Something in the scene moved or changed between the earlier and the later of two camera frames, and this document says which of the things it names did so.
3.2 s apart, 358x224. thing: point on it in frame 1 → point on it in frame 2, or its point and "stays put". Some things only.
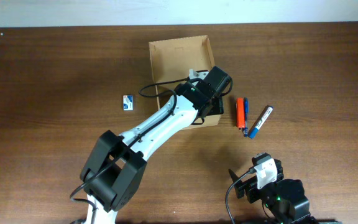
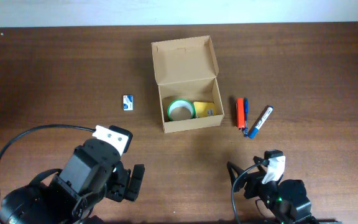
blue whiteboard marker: [260, 122] stays put
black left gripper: [215, 106] → [122, 183]
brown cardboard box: [172, 60] stays put
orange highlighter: [240, 112] stays put
